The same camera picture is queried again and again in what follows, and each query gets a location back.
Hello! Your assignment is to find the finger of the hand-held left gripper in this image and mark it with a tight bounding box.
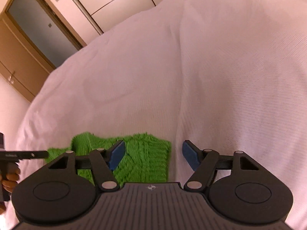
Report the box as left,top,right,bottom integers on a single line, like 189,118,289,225
0,150,49,161

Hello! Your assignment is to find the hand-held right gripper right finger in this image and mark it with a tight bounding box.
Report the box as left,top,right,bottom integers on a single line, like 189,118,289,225
182,140,261,193

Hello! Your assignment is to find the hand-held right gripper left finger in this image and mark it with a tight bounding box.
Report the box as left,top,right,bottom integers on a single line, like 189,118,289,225
48,140,126,192

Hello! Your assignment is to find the green knit sweater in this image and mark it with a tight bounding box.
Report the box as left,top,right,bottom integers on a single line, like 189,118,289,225
46,131,172,188

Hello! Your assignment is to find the person's left hand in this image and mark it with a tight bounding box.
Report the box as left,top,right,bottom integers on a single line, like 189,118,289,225
0,166,21,215

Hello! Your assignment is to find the white bed duvet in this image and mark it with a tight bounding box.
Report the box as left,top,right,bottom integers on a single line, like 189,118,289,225
5,0,307,230

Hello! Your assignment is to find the brown wooden door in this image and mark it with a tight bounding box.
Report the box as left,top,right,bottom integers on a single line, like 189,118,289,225
0,17,57,103

